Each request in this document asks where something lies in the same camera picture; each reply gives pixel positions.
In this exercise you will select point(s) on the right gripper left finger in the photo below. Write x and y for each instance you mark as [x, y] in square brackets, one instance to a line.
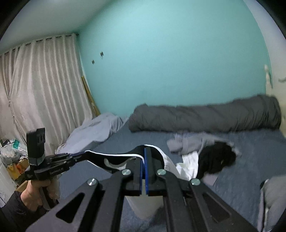
[95, 205]

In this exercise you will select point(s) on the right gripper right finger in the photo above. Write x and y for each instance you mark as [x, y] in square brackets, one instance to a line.
[189, 205]

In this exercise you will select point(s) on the white and black shirt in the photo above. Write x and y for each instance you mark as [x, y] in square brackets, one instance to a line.
[145, 206]

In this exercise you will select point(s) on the black garment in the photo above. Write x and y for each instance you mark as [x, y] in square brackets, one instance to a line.
[213, 158]

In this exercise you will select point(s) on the black sleeve left forearm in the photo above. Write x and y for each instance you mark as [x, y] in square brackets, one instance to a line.
[15, 215]

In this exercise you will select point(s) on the person's left hand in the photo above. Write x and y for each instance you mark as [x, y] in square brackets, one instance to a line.
[31, 196]

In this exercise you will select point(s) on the clutter pile beside bed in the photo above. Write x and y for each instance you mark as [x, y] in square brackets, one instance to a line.
[14, 161]

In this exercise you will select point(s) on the light grey pillow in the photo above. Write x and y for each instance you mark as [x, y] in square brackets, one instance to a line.
[92, 132]

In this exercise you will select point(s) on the grey garment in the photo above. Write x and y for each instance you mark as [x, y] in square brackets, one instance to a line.
[183, 144]

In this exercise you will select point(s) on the beige curtain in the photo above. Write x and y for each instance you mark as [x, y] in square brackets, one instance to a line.
[41, 87]

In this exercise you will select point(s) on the grey cloth at right edge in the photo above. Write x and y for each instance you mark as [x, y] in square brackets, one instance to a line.
[272, 203]

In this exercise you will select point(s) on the blue-grey bed sheet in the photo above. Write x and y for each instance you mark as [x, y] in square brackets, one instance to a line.
[261, 155]

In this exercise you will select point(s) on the dark grey rolled duvet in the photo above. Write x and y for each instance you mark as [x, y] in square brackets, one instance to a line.
[252, 113]

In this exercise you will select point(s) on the cream headboard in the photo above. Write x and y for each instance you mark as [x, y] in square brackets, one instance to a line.
[276, 51]

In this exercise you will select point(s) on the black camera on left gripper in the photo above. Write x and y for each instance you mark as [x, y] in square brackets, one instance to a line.
[36, 146]

